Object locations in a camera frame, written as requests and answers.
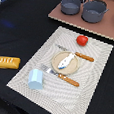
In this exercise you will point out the white blue toy fish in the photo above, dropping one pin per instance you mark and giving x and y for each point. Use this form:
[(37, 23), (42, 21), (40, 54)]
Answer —
[(64, 63)]

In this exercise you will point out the light blue cup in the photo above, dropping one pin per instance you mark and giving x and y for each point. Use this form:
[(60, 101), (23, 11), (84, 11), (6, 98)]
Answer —
[(35, 79)]

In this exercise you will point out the red toy tomato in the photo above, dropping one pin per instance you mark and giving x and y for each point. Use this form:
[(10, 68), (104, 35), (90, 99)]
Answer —
[(82, 40)]

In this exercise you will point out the yellow toy bread loaf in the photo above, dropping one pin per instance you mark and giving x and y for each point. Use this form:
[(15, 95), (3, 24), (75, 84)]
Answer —
[(9, 62)]

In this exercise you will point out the round tan plate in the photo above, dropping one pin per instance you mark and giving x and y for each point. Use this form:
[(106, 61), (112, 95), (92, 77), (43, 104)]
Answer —
[(72, 66)]

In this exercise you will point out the small grey pot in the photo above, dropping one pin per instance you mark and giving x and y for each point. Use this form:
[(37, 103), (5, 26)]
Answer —
[(70, 7)]

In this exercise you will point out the brown wooden board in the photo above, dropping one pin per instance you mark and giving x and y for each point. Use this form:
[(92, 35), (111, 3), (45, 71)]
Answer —
[(105, 27)]

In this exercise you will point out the large grey pot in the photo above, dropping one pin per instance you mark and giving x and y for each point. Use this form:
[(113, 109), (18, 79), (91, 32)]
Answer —
[(93, 11)]

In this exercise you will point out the fork with wooden handle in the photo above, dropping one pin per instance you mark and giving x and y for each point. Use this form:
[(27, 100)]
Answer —
[(67, 79)]

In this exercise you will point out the knife with wooden handle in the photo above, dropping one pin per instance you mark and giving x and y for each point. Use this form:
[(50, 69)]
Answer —
[(76, 53)]

